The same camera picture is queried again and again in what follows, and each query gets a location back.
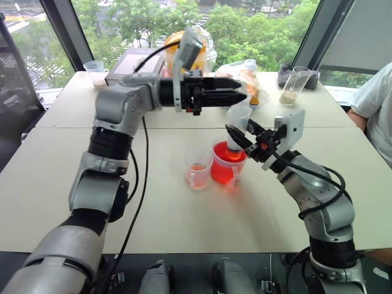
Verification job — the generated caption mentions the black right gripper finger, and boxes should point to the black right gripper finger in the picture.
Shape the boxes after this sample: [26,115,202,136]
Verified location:
[225,123,251,151]
[246,118,265,137]

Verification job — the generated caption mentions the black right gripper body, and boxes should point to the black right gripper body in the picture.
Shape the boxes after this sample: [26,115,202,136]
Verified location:
[244,125,288,164]

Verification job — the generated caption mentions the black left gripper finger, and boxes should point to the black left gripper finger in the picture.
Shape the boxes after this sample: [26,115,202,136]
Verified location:
[213,77,243,91]
[201,89,247,108]

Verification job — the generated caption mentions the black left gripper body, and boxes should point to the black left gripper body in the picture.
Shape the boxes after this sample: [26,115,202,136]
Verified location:
[180,70,215,116]

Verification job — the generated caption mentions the wide cup of red liquid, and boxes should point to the wide cup of red liquid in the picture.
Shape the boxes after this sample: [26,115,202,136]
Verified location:
[209,140,248,188]

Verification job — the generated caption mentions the small clear measuring cup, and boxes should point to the small clear measuring cup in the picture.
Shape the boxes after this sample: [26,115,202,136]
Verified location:
[183,149,214,191]

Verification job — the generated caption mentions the empty clear measuring cup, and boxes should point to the empty clear measuring cup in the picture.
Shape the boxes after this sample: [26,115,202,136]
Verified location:
[83,60,110,90]

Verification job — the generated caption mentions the clear bag with orange items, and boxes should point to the clear bag with orange items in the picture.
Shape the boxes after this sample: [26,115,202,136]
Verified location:
[215,59,271,108]

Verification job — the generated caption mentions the orange item in plastic bag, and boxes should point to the orange item in plastic bag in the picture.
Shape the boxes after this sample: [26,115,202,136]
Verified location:
[161,24,217,78]

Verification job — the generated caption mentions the tall glass with grains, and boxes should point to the tall glass with grains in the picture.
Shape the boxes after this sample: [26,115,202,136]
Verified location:
[278,66,312,107]

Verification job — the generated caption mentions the dark cardboard box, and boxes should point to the dark cardboard box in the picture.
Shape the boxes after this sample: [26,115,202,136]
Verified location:
[104,47,167,87]

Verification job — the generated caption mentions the dark grey cloth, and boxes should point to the dark grey cloth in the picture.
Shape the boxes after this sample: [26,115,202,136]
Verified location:
[277,62,321,91]

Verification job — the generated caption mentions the person in white t-shirt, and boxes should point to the person in white t-shirt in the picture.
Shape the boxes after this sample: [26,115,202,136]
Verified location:
[347,62,392,170]

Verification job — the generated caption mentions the dark rounded robot leg shape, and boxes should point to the dark rounded robot leg shape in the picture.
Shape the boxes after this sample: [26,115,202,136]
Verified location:
[143,259,173,294]
[212,258,257,294]

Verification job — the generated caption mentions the grey roller blind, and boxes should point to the grey roller blind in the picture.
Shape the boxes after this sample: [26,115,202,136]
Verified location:
[317,0,392,75]

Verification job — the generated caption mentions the black office chair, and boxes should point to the black office chair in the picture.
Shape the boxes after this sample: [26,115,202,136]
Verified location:
[0,12,47,135]

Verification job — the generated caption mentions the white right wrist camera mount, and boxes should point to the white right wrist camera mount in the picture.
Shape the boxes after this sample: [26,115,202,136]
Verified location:
[262,109,306,171]

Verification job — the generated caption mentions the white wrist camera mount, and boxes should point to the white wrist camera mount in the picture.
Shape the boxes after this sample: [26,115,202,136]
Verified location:
[262,109,306,171]
[172,26,205,113]

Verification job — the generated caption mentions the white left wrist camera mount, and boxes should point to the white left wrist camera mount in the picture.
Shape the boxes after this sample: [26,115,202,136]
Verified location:
[172,26,205,113]

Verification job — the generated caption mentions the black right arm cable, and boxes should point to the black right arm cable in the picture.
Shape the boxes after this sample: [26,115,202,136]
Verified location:
[268,143,349,220]

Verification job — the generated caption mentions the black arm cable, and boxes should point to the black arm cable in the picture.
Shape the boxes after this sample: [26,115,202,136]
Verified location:
[91,41,182,294]
[268,143,349,220]

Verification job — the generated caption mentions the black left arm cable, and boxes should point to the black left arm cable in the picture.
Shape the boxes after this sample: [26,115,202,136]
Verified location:
[91,41,182,294]

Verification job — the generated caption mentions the dark window frame post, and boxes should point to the dark window frame post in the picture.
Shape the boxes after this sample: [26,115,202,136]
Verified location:
[39,0,95,73]
[292,0,356,72]

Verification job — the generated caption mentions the thin black cable loop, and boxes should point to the thin black cable loop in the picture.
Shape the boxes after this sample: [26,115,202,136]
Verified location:
[282,246,312,294]

